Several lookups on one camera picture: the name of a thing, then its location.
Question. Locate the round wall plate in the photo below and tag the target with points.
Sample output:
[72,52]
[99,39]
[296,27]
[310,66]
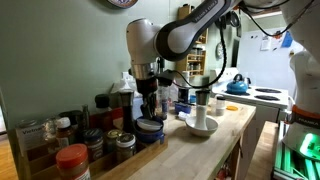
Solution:
[122,2]

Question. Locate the dark pepper grinder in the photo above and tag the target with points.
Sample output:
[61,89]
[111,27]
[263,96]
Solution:
[127,110]

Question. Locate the green lit robot stand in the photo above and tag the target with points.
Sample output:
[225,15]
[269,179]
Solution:
[290,163]

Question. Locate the white cap dark bottle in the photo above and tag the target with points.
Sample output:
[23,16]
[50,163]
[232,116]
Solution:
[184,95]

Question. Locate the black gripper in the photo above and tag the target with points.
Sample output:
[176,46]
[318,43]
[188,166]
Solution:
[147,88]

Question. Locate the orange lid spice jar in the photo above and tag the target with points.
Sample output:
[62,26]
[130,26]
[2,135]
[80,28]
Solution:
[71,161]

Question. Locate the black cap brown sauce bottle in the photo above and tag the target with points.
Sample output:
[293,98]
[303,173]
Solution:
[103,115]

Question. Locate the white lid spice jar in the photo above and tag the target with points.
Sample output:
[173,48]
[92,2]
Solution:
[125,148]

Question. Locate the white wall outlet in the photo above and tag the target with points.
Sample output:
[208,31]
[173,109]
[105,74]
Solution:
[126,76]

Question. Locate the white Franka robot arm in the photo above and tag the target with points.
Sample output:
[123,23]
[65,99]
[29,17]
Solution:
[180,36]

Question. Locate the small white lump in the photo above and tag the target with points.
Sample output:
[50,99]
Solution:
[183,115]

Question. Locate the crumpled clear plastic bag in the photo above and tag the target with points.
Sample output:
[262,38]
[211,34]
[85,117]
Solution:
[121,86]

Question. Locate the clear glass jar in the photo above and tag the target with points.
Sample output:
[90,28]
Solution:
[49,131]

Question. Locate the white cap orange label bottle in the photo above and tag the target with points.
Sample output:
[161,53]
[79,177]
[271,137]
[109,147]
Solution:
[64,133]

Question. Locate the gold lid glass jar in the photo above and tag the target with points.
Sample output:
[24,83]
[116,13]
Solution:
[112,140]

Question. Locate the white electric stove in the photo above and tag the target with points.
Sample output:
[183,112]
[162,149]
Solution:
[266,100]

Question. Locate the thin metal bottle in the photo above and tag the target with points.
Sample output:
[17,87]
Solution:
[86,116]

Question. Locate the white ceramic bowl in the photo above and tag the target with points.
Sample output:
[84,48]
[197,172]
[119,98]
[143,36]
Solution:
[208,128]

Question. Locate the black lid dark jar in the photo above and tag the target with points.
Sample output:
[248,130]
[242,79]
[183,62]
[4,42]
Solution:
[72,118]

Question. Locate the black lid white jar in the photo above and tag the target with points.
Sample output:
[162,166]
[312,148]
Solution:
[220,106]

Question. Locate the white printed box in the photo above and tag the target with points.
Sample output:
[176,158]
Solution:
[30,136]

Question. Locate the dark blue lid jar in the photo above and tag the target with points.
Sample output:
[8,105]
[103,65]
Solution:
[93,143]

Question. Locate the pale lavender container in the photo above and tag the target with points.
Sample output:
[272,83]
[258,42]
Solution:
[137,108]

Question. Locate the white refrigerator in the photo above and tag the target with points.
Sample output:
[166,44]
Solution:
[266,66]

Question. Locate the steel top white grinder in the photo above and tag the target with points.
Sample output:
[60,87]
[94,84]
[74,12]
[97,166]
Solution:
[201,110]

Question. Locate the blue paper on fridge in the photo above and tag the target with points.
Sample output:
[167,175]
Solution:
[287,39]

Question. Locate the wooden condiment tray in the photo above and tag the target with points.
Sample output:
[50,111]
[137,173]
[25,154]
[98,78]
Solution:
[146,156]

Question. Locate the orange flat lid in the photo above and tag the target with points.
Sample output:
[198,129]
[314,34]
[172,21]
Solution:
[232,108]

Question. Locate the blue kettle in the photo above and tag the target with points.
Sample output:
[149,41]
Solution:
[237,86]

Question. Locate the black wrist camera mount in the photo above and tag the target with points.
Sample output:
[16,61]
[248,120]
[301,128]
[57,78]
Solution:
[165,78]

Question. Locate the clear zip bag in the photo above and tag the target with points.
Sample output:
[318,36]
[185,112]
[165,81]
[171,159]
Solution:
[173,91]

